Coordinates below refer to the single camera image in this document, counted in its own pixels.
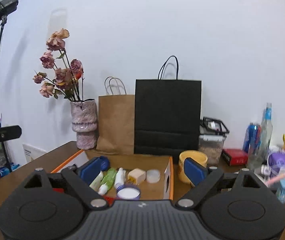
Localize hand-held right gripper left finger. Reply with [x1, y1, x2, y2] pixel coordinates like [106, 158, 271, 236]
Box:
[24, 156, 108, 208]

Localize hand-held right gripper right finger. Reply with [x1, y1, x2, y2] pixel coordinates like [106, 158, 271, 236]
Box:
[175, 157, 268, 208]

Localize white squeeze tube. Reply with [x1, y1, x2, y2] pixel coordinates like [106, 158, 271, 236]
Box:
[90, 171, 104, 192]

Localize blue gear-shaped plastic lid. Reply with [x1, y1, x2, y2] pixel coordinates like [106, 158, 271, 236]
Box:
[100, 156, 111, 172]

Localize white plastic bottle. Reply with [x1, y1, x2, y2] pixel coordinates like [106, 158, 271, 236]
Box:
[114, 167, 127, 189]

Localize red cardboard box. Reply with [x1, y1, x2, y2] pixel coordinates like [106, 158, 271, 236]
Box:
[50, 149, 175, 202]

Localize yellow mug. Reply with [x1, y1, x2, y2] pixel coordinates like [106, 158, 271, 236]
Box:
[178, 150, 208, 184]

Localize green bottle with white cap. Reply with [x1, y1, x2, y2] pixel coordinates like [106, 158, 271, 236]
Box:
[98, 167, 117, 196]

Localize plastic container with black lid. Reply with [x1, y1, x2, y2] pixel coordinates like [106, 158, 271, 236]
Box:
[199, 116, 230, 167]

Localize white cardboard board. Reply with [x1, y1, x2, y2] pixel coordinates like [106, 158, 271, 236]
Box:
[22, 144, 47, 163]

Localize blue and white tissue pack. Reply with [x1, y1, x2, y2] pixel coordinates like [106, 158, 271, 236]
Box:
[0, 164, 21, 177]

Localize translucent round lid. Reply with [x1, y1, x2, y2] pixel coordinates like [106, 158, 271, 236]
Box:
[146, 169, 161, 183]

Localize small red box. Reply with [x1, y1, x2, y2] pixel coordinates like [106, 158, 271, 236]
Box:
[221, 149, 249, 166]

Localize speckled pink ceramic vase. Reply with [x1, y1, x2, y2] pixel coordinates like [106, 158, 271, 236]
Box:
[70, 99, 99, 150]

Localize beige soap block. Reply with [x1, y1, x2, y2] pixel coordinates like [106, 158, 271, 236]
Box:
[128, 168, 147, 184]

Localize brown paper bag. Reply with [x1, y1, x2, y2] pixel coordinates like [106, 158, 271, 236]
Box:
[96, 77, 136, 155]

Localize black paper bag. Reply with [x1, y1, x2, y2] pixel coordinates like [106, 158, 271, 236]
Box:
[134, 55, 203, 156]

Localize blue drink can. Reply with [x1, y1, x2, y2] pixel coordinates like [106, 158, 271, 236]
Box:
[242, 122, 262, 157]

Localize clear bottle with blue label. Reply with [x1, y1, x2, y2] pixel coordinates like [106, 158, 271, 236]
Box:
[247, 102, 274, 172]

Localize dried pink roses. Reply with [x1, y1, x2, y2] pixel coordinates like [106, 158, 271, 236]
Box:
[33, 28, 85, 103]

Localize pink toothbrush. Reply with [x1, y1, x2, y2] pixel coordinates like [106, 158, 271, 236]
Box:
[267, 171, 285, 187]

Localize purple plastic item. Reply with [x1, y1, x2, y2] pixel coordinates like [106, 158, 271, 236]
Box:
[267, 151, 285, 178]

